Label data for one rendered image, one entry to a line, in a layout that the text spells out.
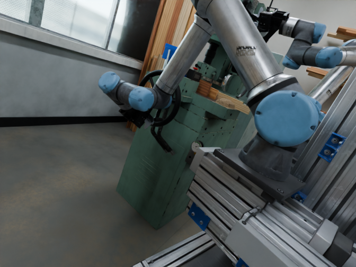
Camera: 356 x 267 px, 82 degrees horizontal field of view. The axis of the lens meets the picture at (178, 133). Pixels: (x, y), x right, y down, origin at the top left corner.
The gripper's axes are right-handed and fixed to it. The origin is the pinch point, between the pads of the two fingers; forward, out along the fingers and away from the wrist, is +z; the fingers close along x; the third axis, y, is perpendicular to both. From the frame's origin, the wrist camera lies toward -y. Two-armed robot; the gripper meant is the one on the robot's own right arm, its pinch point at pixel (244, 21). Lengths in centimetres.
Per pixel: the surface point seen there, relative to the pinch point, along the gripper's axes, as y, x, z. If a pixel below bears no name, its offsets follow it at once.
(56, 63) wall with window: -44, 54, 150
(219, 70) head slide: -31.0, 3.1, 11.4
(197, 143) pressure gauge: -38, 52, -9
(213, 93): -32.0, 21.6, 2.5
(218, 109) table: -27.9, 34.5, -9.4
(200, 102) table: -28.4, 34.9, 1.9
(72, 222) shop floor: -65, 123, 27
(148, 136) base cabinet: -54, 59, 27
